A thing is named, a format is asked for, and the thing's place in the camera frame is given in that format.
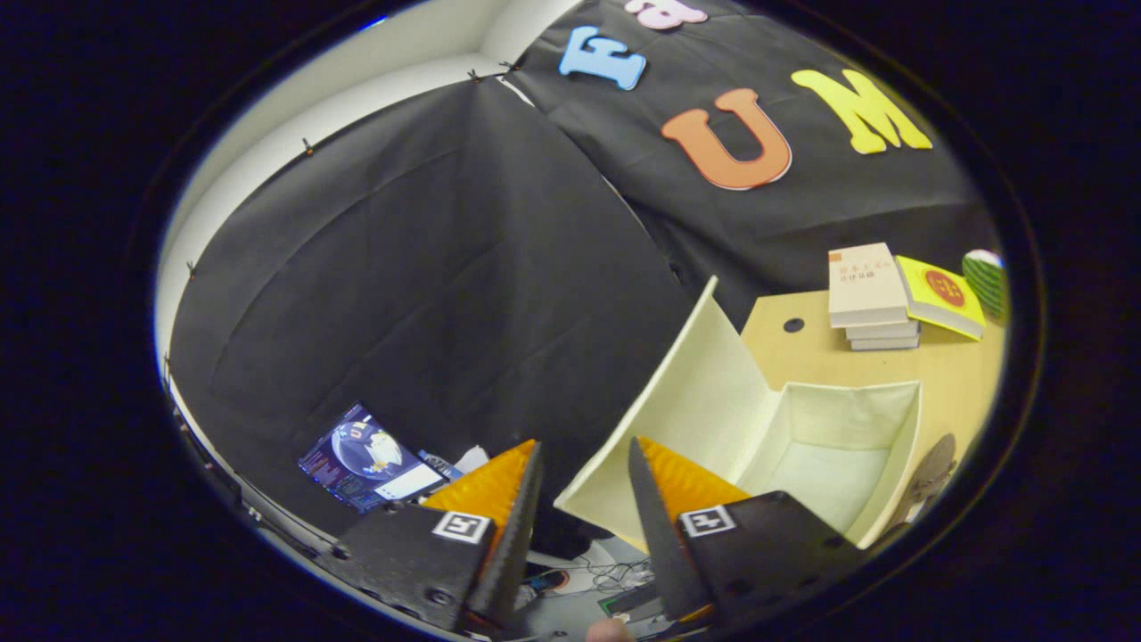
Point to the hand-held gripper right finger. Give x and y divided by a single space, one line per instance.
660 544

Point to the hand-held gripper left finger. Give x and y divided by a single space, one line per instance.
517 544

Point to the cream fabric storage box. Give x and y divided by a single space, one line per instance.
695 401

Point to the brown fuzzy shoe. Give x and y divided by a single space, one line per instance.
931 464

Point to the white paper sheet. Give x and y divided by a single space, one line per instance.
472 459

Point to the black backdrop cloth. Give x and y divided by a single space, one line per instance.
446 267

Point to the grey book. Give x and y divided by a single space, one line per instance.
884 343
882 331

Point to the beige book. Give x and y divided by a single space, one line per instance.
865 281

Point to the yellow book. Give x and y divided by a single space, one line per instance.
940 290

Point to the watermelon slice plush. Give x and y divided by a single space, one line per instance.
985 281

